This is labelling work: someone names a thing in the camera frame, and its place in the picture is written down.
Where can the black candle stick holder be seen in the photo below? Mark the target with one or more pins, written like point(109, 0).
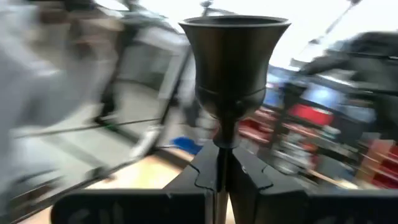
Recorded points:
point(231, 68)

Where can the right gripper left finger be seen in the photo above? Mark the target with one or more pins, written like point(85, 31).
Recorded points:
point(186, 202)

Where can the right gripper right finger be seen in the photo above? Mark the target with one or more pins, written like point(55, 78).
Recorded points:
point(280, 205)

